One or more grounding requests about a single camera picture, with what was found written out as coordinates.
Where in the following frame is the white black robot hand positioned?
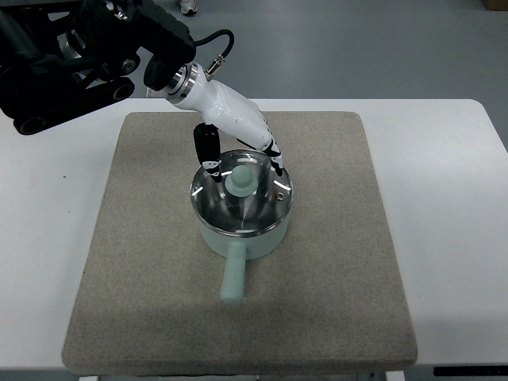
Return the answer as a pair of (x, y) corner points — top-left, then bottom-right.
(164, 63), (283, 183)

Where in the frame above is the glass lid with green knob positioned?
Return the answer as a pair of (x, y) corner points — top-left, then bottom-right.
(190, 150), (293, 237)

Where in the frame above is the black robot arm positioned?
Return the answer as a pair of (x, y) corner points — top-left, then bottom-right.
(1, 1), (201, 135)

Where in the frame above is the right grey sneaker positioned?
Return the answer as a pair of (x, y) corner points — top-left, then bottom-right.
(178, 0), (198, 17)

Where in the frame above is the mint green saucepan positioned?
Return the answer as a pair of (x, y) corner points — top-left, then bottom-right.
(190, 187), (293, 305)

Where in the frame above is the grey felt mat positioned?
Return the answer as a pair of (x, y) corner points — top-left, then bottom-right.
(62, 111), (418, 375)

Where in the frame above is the cardboard box corner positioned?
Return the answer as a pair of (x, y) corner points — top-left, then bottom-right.
(482, 0), (508, 11)

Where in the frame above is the black table bracket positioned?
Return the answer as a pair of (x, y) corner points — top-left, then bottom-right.
(433, 365), (508, 377)

